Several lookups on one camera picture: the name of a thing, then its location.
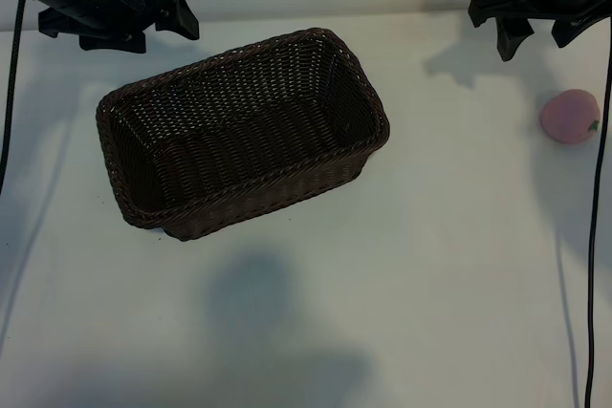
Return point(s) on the pink peach with green leaf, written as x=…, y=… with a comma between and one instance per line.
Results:
x=566, y=116

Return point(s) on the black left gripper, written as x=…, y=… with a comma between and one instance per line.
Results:
x=86, y=2

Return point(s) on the dark brown wicker basket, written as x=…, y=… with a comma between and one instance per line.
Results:
x=248, y=140

